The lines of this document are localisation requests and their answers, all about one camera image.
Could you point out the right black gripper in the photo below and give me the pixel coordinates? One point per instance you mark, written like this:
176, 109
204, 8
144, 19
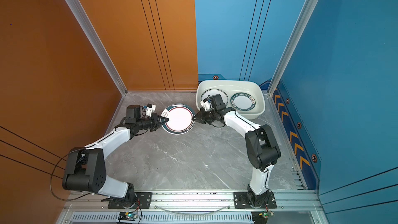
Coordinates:
200, 114

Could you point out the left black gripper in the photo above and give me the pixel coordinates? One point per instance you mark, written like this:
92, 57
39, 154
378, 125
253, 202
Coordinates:
160, 118

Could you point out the green red rim plate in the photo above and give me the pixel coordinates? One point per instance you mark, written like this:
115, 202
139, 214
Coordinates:
180, 119

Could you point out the red character plate front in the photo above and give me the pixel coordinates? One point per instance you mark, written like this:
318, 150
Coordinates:
212, 92

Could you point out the green lettered plate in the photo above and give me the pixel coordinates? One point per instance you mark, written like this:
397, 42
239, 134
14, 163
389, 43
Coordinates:
243, 101

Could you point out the white plastic bin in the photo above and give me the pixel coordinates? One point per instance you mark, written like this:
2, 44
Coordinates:
231, 87

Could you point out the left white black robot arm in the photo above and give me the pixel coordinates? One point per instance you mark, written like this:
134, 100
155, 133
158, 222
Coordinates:
86, 170

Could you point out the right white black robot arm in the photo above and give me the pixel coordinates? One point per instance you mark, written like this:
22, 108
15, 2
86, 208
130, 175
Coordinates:
262, 148

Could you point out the left green circuit board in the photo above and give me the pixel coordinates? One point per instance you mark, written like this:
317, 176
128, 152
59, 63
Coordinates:
128, 218

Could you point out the right circuit board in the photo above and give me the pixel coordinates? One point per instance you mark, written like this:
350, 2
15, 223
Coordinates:
260, 217

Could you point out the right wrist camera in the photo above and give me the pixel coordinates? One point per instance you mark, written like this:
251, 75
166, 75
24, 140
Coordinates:
206, 104

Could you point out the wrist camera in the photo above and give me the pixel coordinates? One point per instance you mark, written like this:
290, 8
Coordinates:
206, 104
149, 109

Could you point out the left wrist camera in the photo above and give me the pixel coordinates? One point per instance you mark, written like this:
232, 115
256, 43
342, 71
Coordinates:
149, 109

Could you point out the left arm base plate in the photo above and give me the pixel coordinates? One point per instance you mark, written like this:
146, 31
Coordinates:
142, 200

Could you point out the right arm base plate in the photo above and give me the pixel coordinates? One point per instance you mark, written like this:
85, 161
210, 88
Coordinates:
242, 199

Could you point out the aluminium front rail frame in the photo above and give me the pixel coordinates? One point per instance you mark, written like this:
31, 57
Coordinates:
197, 207

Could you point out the left aluminium corner post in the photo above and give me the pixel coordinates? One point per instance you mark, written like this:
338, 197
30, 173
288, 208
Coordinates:
82, 18

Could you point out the aluminium corner post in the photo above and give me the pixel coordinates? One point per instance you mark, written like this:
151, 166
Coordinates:
300, 25
82, 18

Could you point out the right aluminium corner post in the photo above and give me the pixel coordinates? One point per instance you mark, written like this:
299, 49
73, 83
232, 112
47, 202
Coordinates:
300, 25

